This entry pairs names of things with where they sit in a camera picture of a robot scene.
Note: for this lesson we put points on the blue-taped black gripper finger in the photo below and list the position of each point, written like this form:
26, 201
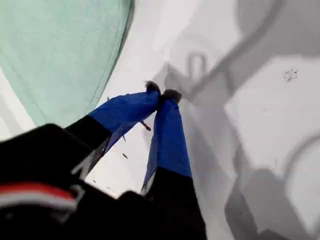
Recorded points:
170, 140
125, 110

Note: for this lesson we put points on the pale green T-shirt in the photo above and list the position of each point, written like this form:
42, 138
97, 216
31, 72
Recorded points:
60, 55

